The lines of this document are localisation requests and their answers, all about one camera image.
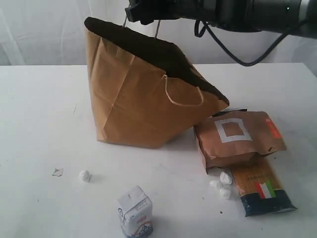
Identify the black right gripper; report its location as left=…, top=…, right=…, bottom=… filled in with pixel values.
left=125, top=0, right=217, bottom=24

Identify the white pebble lower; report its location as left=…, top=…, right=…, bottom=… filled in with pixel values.
left=219, top=188, right=231, bottom=199

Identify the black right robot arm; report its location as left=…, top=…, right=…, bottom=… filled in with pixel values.
left=125, top=0, right=317, bottom=39

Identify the brown paper shopping bag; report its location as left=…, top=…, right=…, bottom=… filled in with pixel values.
left=84, top=17, right=229, bottom=148

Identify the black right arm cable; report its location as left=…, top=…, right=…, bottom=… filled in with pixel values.
left=193, top=18, right=308, bottom=66

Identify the brown coffee pouch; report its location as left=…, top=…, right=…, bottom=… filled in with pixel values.
left=194, top=111, right=286, bottom=169

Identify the small white milk carton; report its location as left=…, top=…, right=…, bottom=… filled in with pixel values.
left=117, top=185, right=153, bottom=238

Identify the spaghetti packet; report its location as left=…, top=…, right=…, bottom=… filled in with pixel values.
left=212, top=107, right=298, bottom=218

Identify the white pebble left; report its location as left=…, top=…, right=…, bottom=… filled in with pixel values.
left=210, top=180, right=222, bottom=190

